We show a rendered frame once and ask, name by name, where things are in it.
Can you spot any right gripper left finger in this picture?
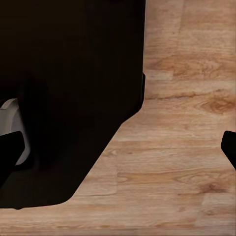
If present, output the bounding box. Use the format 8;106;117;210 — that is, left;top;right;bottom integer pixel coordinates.
0;131;25;189

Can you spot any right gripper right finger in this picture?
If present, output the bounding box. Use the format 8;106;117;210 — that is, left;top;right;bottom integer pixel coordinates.
221;130;236;169

